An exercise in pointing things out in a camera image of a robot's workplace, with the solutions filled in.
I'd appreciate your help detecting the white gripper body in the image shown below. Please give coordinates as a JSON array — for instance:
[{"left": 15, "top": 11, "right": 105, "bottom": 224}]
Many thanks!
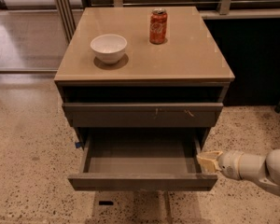
[{"left": 218, "top": 150, "right": 244, "bottom": 180}]

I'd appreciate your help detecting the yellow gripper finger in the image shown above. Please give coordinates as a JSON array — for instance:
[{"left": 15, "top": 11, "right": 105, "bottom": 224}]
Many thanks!
[
  {"left": 198, "top": 160, "right": 220, "bottom": 173},
  {"left": 197, "top": 151, "right": 223, "bottom": 163}
]

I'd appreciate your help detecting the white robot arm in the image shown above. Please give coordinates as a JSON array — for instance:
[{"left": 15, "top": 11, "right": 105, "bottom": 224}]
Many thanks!
[{"left": 197, "top": 149, "right": 280, "bottom": 197}]

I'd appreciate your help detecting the grey drawer cabinet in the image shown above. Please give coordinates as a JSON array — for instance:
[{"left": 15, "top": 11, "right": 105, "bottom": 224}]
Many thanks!
[{"left": 54, "top": 7, "right": 234, "bottom": 143}]

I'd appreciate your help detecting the grey top drawer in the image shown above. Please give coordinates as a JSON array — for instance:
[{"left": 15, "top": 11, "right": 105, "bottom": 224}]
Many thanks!
[{"left": 63, "top": 103, "right": 223, "bottom": 128}]

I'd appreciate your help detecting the dark floor slot plate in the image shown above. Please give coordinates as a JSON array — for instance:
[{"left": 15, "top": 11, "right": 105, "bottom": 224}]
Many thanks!
[{"left": 99, "top": 201, "right": 114, "bottom": 206}]

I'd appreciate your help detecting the blue tape piece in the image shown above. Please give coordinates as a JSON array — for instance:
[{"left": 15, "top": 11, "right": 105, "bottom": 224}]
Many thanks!
[{"left": 75, "top": 142, "right": 82, "bottom": 148}]

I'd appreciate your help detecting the orange soda can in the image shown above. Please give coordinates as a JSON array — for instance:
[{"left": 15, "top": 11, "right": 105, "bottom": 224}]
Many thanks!
[{"left": 149, "top": 8, "right": 168, "bottom": 44}]

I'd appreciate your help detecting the white ceramic bowl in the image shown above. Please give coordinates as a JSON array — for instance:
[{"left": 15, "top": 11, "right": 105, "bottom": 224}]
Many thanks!
[{"left": 91, "top": 34, "right": 127, "bottom": 64}]

